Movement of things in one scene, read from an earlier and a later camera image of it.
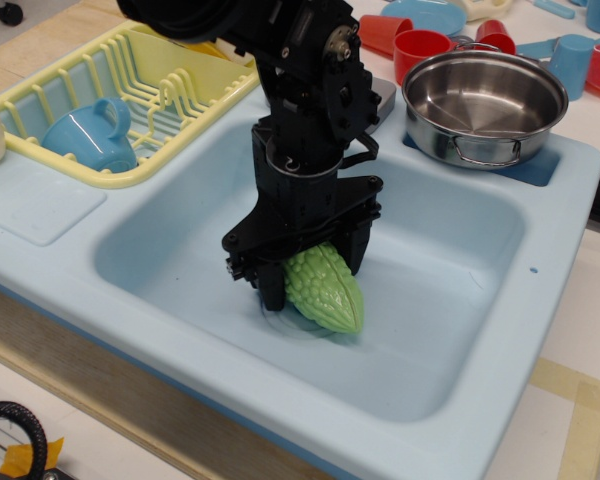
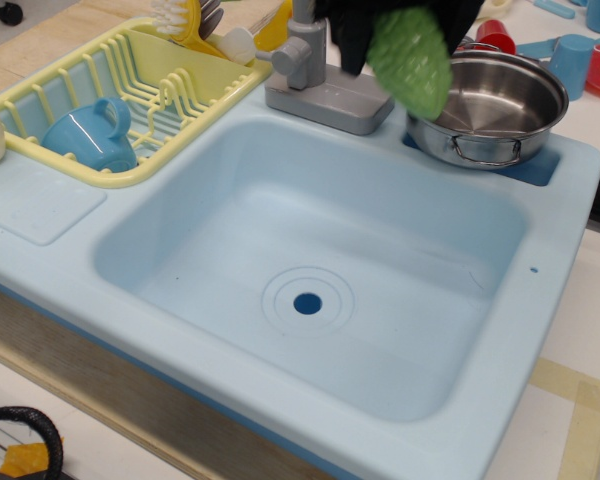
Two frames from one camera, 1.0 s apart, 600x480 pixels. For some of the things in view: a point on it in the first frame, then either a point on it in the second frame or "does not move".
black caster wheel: x=11 y=14 does not move
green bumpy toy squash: x=320 y=283 → x=408 y=54
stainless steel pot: x=481 y=107 does not move
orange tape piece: x=18 y=457 does not move
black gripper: x=302 y=201 → x=352 y=24
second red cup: x=495 y=33 does not move
